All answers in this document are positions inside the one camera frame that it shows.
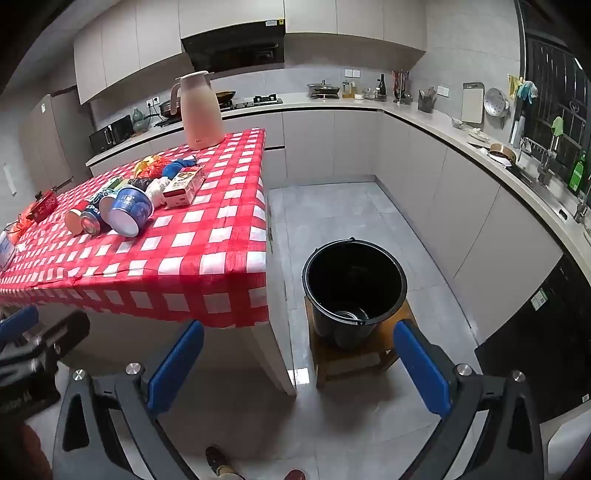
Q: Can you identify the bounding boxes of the blue paper cup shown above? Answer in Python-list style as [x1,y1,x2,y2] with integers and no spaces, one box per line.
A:
[108,187,154,238]

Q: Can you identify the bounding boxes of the blue cloth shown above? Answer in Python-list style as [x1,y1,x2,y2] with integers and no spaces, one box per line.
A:
[161,158,197,180]

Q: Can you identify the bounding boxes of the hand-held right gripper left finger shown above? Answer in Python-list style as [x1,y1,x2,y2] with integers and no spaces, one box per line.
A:
[53,320,205,480]

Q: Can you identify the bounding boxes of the orange net bag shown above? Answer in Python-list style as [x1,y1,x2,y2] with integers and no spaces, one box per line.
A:
[7,217,35,241]

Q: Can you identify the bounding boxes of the red white carton box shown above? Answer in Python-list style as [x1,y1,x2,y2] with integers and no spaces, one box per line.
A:
[163,166,205,209]

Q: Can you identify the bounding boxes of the red drink can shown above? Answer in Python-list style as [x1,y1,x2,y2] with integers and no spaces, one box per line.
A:
[65,199,90,237]

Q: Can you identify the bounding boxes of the green bottle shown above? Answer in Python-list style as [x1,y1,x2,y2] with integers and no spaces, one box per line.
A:
[567,152,589,195]

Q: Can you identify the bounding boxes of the white cutting board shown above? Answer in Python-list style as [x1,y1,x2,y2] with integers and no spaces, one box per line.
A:
[462,82,485,124]

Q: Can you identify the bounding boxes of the black microwave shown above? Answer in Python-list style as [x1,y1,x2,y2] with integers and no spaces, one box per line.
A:
[89,114,134,155]

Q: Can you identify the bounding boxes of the wooden bowl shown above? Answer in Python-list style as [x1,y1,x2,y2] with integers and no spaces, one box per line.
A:
[488,143,518,162]

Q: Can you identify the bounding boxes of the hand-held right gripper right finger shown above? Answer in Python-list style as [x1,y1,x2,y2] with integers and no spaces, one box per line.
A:
[393,320,541,480]

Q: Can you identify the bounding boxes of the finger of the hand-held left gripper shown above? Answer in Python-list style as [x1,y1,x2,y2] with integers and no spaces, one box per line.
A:
[9,310,90,370]
[0,305,40,352]

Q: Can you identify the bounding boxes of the beige refrigerator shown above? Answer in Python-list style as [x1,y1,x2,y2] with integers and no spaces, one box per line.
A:
[18,90,88,192]

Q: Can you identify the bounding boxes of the orange plastic bag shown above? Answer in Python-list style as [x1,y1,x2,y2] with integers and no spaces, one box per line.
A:
[139,154,174,178]

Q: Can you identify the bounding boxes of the pink thermos jug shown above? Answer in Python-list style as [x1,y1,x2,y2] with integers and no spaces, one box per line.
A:
[170,71,227,150]

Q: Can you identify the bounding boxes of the blue soda can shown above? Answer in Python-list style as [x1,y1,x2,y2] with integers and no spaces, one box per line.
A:
[81,191,114,236]

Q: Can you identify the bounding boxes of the metal faucet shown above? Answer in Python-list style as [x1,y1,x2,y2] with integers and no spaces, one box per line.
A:
[538,136,561,185]

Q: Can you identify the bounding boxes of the beige wall cabinets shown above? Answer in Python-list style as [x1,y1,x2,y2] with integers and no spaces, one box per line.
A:
[74,0,428,106]

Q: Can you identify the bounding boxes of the utensil rack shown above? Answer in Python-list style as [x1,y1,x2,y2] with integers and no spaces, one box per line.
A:
[392,70,413,104]

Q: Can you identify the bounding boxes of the black bucket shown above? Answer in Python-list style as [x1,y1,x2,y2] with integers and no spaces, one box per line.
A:
[302,237,408,350]

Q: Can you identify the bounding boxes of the black dishwasher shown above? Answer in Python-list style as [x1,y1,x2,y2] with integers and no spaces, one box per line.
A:
[475,256,591,423]

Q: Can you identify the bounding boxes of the wooden stool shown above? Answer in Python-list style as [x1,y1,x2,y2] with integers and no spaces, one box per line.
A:
[308,295,416,388]

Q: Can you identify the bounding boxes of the white kitchen island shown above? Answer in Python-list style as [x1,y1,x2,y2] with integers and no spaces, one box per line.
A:
[60,185,298,398]

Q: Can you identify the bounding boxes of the white tissue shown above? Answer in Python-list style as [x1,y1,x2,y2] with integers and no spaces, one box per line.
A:
[145,178,169,208]

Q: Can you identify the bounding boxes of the round metal steamer plate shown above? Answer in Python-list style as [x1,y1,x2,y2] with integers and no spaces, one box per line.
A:
[484,88,510,118]

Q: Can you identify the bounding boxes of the gas stove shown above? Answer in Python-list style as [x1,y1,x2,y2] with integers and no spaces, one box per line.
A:
[219,95,283,112]

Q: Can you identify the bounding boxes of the steel sink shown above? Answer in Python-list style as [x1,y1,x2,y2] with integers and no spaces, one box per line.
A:
[508,161,578,222]

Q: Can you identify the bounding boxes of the person's left forearm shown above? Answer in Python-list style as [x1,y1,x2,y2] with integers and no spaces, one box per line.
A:
[21,422,51,480]

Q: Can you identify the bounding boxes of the black window grille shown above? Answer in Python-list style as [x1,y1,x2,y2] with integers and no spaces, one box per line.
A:
[515,0,591,199]

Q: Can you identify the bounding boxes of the black range hood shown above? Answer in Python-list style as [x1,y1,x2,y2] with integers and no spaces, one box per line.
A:
[181,19,286,73]

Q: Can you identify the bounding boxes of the kitchen counter with base cabinets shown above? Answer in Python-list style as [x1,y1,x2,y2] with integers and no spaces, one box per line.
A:
[85,92,591,324]

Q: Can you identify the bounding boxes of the red checked tablecloth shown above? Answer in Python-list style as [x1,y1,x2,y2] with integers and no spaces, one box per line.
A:
[0,128,271,329]

